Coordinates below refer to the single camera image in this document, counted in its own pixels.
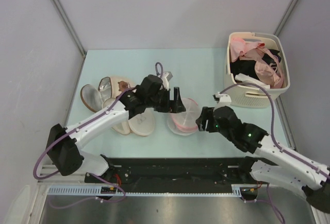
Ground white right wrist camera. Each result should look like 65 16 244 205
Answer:
213 92 232 107

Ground white bra in basket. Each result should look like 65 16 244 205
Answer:
235 73 270 89

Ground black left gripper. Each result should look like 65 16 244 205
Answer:
145 87 185 113

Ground white slotted cable duct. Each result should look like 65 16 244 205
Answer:
47 184 265 197

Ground black garment in basket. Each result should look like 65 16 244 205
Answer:
230 54 277 80

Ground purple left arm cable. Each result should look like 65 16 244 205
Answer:
33 62 166 209

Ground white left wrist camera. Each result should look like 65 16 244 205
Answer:
160 72 173 90

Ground cream plastic laundry basket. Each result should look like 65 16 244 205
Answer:
223 32 290 108

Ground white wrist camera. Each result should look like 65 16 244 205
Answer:
213 92 232 107
160 72 173 90

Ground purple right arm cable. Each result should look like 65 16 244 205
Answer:
219 82 330 223

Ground silver brown-rimmed bra cup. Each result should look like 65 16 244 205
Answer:
80 84 103 112

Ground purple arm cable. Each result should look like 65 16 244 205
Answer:
33 62 166 209
219 82 330 223

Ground pink bras in basket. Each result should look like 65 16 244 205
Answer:
229 38 285 89

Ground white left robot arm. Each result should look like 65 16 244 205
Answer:
46 72 186 183

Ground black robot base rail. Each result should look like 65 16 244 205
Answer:
84 158 264 189

